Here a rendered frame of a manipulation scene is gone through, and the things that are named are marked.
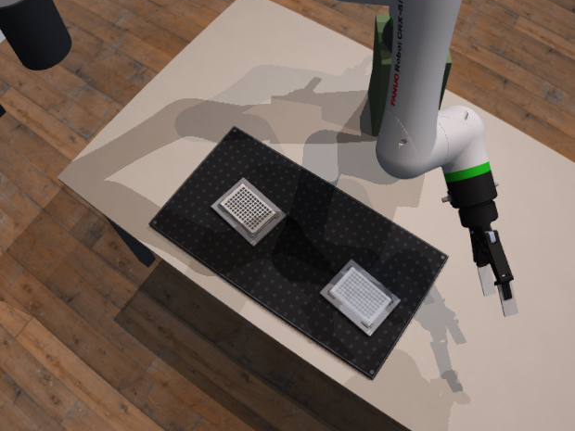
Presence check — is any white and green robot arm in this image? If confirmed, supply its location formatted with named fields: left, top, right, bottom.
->
left=338, top=0, right=499, bottom=209

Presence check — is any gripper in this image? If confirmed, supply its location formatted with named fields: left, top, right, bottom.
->
left=458, top=200, right=518, bottom=317

